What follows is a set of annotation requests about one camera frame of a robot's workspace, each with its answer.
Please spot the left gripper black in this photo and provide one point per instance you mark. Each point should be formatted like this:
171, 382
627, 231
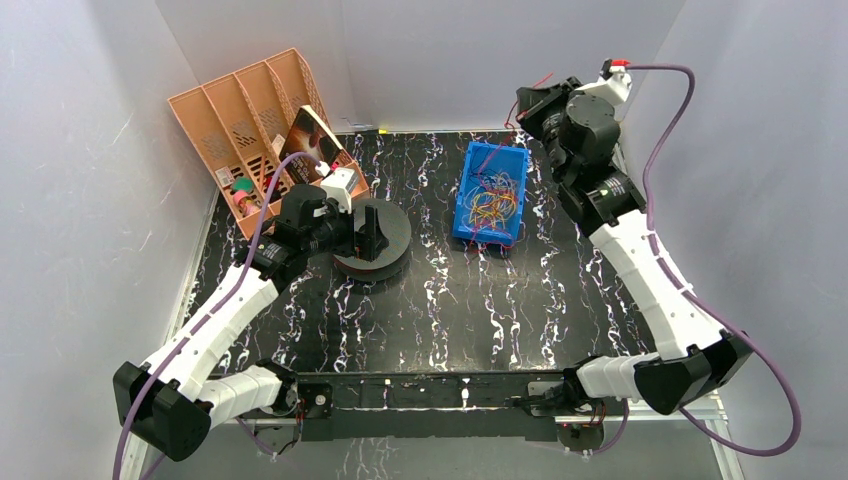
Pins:
359, 234

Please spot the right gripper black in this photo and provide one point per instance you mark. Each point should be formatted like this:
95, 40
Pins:
538, 101

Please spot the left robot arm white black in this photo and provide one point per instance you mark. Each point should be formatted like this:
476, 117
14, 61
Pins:
169, 401

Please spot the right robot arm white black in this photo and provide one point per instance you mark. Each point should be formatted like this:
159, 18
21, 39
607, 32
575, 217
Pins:
594, 191

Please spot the blue plastic bin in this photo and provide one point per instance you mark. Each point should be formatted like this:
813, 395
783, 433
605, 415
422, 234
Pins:
490, 201

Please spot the red black small item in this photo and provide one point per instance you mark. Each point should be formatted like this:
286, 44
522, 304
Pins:
271, 189

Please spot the brown book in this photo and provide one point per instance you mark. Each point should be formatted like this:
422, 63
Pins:
309, 134

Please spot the green tape roll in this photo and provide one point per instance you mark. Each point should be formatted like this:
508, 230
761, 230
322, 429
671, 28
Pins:
242, 184

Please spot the orange file organizer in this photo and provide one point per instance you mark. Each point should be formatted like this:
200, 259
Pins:
238, 124

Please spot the grey perforated cable spool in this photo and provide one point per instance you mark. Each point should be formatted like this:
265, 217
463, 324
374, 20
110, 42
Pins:
394, 239

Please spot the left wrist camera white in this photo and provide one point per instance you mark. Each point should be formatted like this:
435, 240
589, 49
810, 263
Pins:
338, 184

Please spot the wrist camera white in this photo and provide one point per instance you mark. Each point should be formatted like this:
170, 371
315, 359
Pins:
338, 184
613, 84

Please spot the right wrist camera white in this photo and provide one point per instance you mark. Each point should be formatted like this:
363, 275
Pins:
613, 84

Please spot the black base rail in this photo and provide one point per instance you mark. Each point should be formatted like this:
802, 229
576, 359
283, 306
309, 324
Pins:
434, 404

